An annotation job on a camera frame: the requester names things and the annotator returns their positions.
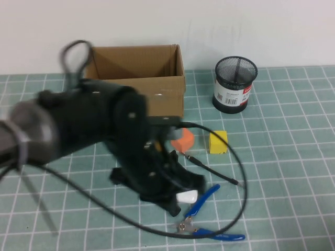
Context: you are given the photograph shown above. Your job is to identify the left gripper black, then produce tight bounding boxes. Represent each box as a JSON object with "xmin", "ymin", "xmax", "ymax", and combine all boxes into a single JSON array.
[{"xmin": 109, "ymin": 95, "xmax": 206, "ymax": 205}]

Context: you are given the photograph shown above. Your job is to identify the black handled screwdriver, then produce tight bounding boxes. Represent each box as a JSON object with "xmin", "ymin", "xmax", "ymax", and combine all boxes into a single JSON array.
[{"xmin": 166, "ymin": 200, "xmax": 182, "ymax": 217}]

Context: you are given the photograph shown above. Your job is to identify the blue handled pliers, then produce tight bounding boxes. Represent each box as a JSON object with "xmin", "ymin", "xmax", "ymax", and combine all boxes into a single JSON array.
[{"xmin": 171, "ymin": 184, "xmax": 246, "ymax": 242}]

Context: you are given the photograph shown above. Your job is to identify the thin black flexible shaft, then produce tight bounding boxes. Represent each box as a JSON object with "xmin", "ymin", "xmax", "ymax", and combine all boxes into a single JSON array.
[{"xmin": 182, "ymin": 152, "xmax": 246, "ymax": 188}]

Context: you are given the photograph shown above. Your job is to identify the white earbuds case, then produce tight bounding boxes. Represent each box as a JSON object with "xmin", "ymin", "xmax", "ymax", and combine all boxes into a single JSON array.
[{"xmin": 175, "ymin": 190, "xmax": 198, "ymax": 204}]

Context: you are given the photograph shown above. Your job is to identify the orange foam block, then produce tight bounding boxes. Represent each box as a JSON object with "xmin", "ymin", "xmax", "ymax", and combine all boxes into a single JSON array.
[{"xmin": 170, "ymin": 127, "xmax": 195, "ymax": 153}]

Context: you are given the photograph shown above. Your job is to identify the yellow foam block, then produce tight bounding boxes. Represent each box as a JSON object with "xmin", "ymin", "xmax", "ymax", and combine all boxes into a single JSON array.
[{"xmin": 209, "ymin": 130, "xmax": 228, "ymax": 154}]

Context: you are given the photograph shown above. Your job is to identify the black mesh pen holder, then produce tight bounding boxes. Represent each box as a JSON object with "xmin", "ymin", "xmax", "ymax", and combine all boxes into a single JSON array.
[{"xmin": 212, "ymin": 55, "xmax": 259, "ymax": 115}]

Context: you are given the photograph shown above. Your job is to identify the brown cardboard box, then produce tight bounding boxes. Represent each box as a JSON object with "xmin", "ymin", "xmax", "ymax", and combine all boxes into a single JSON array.
[{"xmin": 85, "ymin": 44, "xmax": 186, "ymax": 118}]

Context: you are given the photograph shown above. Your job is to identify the green grid tablecloth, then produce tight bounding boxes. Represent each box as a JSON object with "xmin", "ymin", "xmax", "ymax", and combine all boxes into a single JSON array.
[{"xmin": 0, "ymin": 65, "xmax": 335, "ymax": 251}]

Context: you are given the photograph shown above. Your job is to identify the white zip tie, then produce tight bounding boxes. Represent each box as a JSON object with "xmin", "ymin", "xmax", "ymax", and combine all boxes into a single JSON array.
[{"xmin": 10, "ymin": 122, "xmax": 29, "ymax": 172}]

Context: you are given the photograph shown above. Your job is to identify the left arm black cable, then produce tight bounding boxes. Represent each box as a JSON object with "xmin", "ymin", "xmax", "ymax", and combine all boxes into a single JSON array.
[{"xmin": 0, "ymin": 40, "xmax": 249, "ymax": 239}]

